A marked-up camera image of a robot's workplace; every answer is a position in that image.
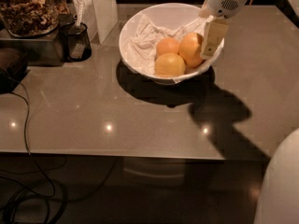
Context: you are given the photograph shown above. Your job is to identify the white ceramic bowl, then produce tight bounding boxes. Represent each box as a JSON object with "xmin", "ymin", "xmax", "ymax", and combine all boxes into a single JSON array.
[{"xmin": 118, "ymin": 2, "xmax": 225, "ymax": 86}]

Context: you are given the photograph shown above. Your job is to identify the white box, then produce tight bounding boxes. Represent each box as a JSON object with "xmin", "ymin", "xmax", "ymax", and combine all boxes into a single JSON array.
[{"xmin": 81, "ymin": 0, "xmax": 118, "ymax": 44}]

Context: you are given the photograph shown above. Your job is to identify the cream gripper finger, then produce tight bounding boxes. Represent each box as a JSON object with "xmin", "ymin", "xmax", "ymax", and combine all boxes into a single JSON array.
[
  {"xmin": 199, "ymin": 2, "xmax": 213, "ymax": 18},
  {"xmin": 201, "ymin": 18, "xmax": 229, "ymax": 60}
]

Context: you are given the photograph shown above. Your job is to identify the right large orange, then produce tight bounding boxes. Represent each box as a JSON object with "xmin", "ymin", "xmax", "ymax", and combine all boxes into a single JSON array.
[{"xmin": 178, "ymin": 33, "xmax": 203, "ymax": 68}]

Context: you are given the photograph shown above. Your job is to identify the back left orange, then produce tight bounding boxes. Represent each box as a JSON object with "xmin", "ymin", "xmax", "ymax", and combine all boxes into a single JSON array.
[{"xmin": 156, "ymin": 37, "xmax": 179, "ymax": 57}]

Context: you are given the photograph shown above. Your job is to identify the white cloth in bowl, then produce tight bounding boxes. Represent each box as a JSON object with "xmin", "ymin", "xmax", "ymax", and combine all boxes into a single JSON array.
[{"xmin": 126, "ymin": 12, "xmax": 224, "ymax": 85}]

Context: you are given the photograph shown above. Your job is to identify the black mesh cup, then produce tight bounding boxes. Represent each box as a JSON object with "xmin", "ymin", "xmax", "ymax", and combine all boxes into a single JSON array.
[{"xmin": 59, "ymin": 22, "xmax": 92, "ymax": 62}]

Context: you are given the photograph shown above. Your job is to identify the front orange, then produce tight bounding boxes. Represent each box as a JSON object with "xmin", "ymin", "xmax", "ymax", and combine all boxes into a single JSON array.
[{"xmin": 154, "ymin": 53, "xmax": 185, "ymax": 77}]

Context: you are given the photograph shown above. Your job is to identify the glass jar of nuts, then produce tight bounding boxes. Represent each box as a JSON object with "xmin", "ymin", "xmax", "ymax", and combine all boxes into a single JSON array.
[{"xmin": 0, "ymin": 0, "xmax": 59, "ymax": 38}]

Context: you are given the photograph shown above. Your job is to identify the black device on table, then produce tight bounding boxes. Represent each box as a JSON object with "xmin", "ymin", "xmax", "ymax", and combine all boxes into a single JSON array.
[{"xmin": 0, "ymin": 48, "xmax": 28, "ymax": 93}]

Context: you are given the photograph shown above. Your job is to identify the white utensil in cup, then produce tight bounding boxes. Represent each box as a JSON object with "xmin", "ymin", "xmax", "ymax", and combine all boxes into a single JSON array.
[{"xmin": 75, "ymin": 0, "xmax": 84, "ymax": 28}]

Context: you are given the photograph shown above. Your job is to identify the metal box stand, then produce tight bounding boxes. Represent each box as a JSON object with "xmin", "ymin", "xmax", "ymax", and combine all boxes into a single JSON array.
[{"xmin": 0, "ymin": 14, "xmax": 74, "ymax": 66}]

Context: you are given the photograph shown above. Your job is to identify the black cable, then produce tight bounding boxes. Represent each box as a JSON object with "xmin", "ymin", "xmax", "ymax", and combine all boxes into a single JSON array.
[{"xmin": 0, "ymin": 77, "xmax": 120, "ymax": 224}]

